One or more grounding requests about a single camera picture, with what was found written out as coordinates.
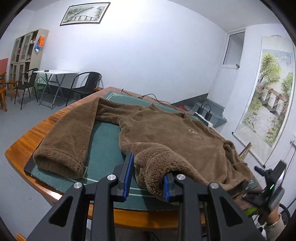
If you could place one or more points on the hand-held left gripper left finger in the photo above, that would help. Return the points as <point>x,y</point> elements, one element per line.
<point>128,176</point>

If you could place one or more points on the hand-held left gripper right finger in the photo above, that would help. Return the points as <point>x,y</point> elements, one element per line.
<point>166,187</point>

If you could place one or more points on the black power adapter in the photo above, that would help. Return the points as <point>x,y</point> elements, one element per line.
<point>200,110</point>
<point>207,116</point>

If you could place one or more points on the brown fleece sweater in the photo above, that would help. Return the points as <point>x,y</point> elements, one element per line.
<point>173,132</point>

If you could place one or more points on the white folding table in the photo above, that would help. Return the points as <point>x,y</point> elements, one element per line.
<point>57,72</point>

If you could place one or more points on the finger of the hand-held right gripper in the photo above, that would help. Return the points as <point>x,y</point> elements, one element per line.
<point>253,199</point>

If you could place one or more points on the framed landscape painting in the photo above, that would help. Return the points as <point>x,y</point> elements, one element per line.
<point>84,13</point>

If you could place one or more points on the wooden chair back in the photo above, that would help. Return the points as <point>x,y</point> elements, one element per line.
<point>245,150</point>

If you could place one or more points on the wooden bench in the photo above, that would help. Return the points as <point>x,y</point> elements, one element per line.
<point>4,92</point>

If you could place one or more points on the hanging scroll painting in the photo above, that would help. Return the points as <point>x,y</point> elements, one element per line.
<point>268,97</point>

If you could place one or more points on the white power strip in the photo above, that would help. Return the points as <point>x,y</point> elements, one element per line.
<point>205,120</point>

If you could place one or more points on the white wall socket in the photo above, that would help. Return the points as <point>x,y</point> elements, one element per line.
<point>293,141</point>

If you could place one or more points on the person's right hand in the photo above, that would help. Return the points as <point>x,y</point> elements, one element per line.
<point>269,216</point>

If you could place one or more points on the grey concrete steps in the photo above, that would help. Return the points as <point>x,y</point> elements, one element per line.
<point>215,111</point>

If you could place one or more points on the person's right forearm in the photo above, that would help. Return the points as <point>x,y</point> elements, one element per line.
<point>276,231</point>

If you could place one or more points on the red basketball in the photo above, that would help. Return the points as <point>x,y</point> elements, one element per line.
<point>180,108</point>

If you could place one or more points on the grey glass-door cabinet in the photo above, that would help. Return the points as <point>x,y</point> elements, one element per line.
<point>34,60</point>

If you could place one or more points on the white door with transom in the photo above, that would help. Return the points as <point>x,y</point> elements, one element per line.
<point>229,69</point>

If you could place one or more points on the orange and blue packet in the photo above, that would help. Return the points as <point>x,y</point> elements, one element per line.
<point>40,42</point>

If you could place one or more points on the red board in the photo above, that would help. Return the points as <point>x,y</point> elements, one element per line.
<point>3,68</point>

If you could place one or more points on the green table mat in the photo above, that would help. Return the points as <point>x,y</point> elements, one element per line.
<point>104,139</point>

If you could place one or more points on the black metal chair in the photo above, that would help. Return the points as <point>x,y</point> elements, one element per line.
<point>89,80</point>
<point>26,84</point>

